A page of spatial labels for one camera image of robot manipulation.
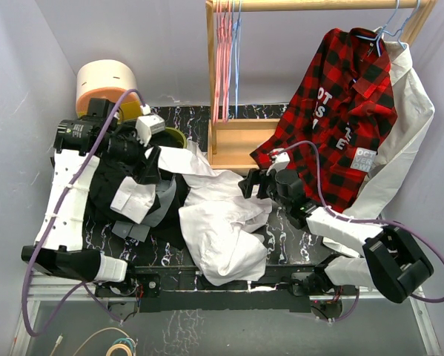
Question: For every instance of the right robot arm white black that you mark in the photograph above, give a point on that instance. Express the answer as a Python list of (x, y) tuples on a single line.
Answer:
[(389, 260)]

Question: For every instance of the wooden clothes rack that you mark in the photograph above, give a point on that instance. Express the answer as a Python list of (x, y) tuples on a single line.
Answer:
[(229, 143)]

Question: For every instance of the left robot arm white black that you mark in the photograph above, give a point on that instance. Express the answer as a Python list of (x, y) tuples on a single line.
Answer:
[(80, 145)]

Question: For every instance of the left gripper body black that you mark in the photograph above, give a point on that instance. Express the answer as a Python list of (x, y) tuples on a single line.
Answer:
[(127, 153)]

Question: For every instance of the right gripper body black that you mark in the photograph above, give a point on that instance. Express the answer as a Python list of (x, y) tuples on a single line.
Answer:
[(267, 185)]

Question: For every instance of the cream white hanging shirt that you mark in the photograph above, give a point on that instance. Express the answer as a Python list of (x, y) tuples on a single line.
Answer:
[(415, 112)]

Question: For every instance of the pink wire hanger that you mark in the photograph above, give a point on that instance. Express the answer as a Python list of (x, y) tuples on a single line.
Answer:
[(223, 56)]

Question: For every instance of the red black plaid shirt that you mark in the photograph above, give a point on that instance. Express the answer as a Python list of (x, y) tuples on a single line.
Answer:
[(341, 113)]

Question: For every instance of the aluminium frame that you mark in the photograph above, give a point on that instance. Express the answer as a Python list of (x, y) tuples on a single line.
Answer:
[(54, 289)]

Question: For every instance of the blue wire hanger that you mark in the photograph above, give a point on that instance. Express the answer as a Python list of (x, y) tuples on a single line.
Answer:
[(236, 42)]

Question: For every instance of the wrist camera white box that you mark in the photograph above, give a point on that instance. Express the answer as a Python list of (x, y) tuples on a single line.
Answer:
[(279, 159), (147, 125)]

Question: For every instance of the cream orange yellow cylinder container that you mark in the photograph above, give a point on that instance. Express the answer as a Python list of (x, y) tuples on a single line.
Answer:
[(102, 79)]

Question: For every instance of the olive green basket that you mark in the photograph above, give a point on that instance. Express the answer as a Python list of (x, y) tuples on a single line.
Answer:
[(178, 138)]

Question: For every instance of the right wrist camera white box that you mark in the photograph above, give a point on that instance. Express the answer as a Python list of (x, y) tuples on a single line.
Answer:
[(279, 159)]

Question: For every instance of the grey garment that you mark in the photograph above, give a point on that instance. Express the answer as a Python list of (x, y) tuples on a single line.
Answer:
[(144, 205)]

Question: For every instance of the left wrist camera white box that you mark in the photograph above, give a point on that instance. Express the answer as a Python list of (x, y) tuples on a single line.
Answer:
[(147, 125)]

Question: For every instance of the black garment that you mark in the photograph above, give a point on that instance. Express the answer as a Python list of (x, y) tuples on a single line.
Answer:
[(103, 188)]

